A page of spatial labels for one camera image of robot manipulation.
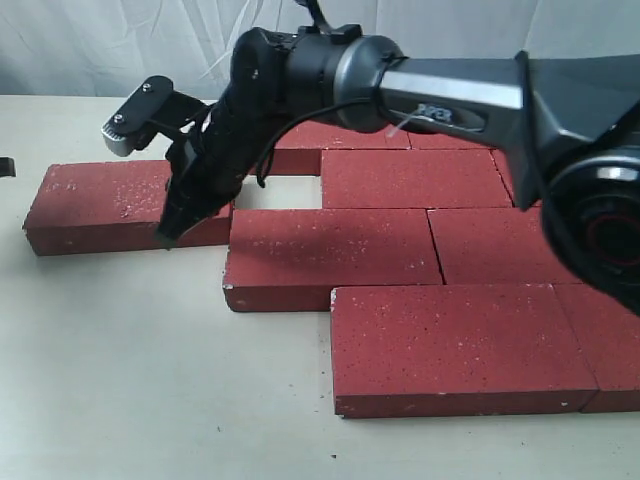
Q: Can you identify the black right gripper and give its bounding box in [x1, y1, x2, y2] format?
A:
[155, 96, 280, 250]

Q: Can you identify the red brick front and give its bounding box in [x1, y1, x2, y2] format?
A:
[321, 150, 511, 209]

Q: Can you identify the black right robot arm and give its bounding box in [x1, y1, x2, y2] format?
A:
[157, 1, 639, 312]

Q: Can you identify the red brick rear left base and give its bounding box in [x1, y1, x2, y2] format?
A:
[270, 122, 411, 176]

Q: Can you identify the red brick base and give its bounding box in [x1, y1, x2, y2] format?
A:
[554, 284, 639, 413]
[330, 285, 598, 419]
[408, 133, 488, 150]
[270, 122, 411, 176]
[490, 149, 517, 208]

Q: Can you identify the red brick rear middle base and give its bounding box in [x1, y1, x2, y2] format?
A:
[408, 133, 488, 150]

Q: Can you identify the red brick front left base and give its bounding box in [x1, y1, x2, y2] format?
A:
[330, 285, 598, 419]

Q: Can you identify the red brick middle row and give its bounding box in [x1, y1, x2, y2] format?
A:
[428, 208, 578, 284]

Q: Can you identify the red brick right rear base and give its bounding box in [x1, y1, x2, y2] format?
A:
[490, 149, 517, 208]

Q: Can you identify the red brick front right base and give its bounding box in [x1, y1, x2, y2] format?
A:
[554, 284, 639, 413]

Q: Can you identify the light blue backdrop cloth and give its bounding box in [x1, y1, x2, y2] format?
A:
[1, 1, 639, 98]

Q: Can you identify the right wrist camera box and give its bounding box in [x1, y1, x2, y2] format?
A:
[101, 75, 206, 157]

